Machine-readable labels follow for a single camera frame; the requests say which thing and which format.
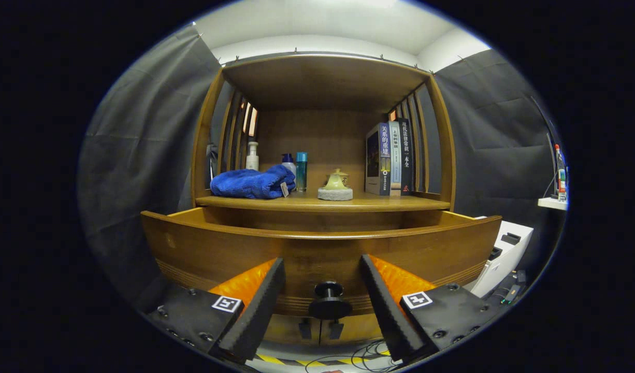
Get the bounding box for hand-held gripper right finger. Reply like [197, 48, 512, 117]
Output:
[360, 254, 497, 363]

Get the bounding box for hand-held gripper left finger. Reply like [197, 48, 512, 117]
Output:
[147, 257, 286, 363]

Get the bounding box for wooden drawer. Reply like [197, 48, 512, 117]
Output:
[140, 206, 503, 318]

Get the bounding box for green soap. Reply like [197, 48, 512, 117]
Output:
[317, 186, 354, 202]

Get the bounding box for wooden countertop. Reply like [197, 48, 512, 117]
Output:
[196, 189, 451, 213]

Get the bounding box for wooden cabinet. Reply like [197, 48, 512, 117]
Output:
[191, 53, 457, 348]

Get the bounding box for yellow black floor tape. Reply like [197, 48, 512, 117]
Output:
[255, 353, 391, 366]

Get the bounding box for white box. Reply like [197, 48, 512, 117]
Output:
[470, 217, 535, 298]

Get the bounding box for blue towel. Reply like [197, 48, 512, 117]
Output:
[210, 165, 296, 200]

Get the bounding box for black floor device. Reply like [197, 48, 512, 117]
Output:
[486, 269, 528, 307]

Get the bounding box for beige lidded teacup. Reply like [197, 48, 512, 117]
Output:
[325, 168, 350, 190]

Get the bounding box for teal clear bottle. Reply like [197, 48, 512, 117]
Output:
[296, 152, 308, 193]

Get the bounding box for grey book with dark cover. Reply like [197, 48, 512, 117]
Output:
[365, 123, 391, 196]

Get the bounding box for water bottle with red cap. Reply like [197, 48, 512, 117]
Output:
[555, 144, 567, 202]

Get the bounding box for floor cables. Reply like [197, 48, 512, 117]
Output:
[305, 339, 401, 373]

